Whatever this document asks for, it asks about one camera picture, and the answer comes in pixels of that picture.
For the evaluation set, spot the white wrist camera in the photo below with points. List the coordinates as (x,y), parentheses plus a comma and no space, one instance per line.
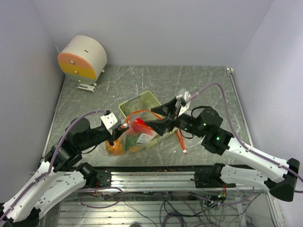
(109,120)
(183,102)

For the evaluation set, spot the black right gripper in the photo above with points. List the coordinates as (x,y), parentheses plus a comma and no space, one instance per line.
(160,126)

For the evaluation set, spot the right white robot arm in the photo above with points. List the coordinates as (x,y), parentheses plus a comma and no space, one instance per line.
(272,174)

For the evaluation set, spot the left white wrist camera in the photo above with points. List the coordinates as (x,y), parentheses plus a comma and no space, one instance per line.
(109,120)

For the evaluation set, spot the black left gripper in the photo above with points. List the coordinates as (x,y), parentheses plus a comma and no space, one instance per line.
(117,131)

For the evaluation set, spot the clear zip bag orange zipper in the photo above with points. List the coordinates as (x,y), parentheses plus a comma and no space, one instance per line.
(141,140)

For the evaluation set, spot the pale green plastic basket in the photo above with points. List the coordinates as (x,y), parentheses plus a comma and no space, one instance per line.
(145,100)

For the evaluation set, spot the beige drum orange yellow face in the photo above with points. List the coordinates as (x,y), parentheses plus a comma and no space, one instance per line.
(83,60)

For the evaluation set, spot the orange toy pineapple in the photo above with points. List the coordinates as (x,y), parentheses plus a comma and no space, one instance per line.
(120,148)

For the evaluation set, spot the spare clear zip bag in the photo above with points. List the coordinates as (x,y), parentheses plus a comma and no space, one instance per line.
(181,141)

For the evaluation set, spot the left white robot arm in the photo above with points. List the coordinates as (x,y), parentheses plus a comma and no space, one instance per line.
(56,177)

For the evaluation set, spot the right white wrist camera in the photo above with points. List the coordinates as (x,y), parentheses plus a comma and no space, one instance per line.
(183,102)

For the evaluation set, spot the red yellow toy mango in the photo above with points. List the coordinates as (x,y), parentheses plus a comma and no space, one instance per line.
(138,126)

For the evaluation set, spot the aluminium rail frame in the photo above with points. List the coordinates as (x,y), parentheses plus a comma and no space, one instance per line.
(160,178)

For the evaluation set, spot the small white bracket block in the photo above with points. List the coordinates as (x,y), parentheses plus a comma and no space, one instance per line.
(86,88)

